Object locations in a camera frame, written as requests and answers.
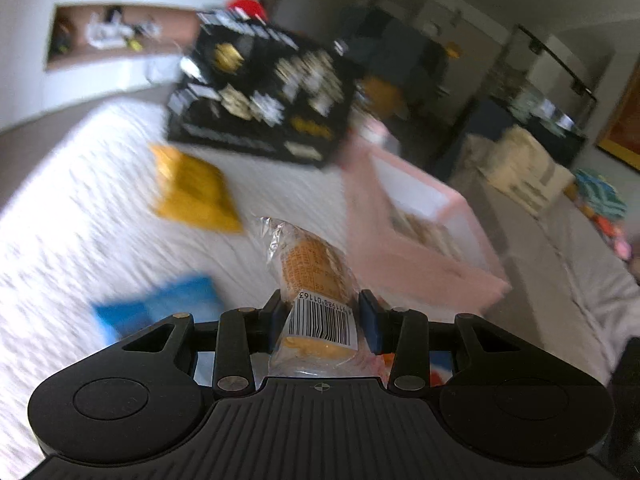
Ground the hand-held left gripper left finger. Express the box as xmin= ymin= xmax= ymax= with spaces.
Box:
xmin=122 ymin=290 xmax=286 ymax=395

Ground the long grid-top bread packet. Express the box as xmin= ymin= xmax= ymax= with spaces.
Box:
xmin=257 ymin=216 xmax=362 ymax=379

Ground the small pink jar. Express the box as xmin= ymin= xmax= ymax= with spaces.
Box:
xmin=360 ymin=115 xmax=389 ymax=144

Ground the yellow snack packet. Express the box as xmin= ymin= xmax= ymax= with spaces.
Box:
xmin=150 ymin=144 xmax=245 ymax=234

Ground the large black snack bag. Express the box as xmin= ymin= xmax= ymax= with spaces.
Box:
xmin=165 ymin=10 xmax=358 ymax=171

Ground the red round object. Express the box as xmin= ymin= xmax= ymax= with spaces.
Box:
xmin=227 ymin=0 xmax=269 ymax=19

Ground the pink cardboard box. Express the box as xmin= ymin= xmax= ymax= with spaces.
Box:
xmin=342 ymin=130 xmax=512 ymax=312

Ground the beige tote bag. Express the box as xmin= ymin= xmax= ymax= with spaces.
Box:
xmin=479 ymin=127 xmax=576 ymax=217

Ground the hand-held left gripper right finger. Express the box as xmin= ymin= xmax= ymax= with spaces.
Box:
xmin=359 ymin=290 xmax=526 ymax=391

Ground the glass fish tank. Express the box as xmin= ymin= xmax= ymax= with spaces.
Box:
xmin=492 ymin=25 xmax=599 ymax=162

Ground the blue grey hanging clothing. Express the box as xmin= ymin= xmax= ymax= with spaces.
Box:
xmin=335 ymin=5 xmax=451 ymax=107

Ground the colourful cloth pile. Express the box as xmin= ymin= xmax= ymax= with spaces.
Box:
xmin=570 ymin=167 xmax=640 ymax=262

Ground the grey sofa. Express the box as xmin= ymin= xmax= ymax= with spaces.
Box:
xmin=450 ymin=135 xmax=640 ymax=392

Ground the framed red picture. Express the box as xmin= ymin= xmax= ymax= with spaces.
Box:
xmin=595 ymin=67 xmax=640 ymax=171

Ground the white lace tablecloth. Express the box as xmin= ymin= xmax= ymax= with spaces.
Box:
xmin=0 ymin=97 xmax=501 ymax=463

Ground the white blue-label snack packet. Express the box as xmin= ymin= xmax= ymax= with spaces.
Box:
xmin=92 ymin=274 xmax=226 ymax=347

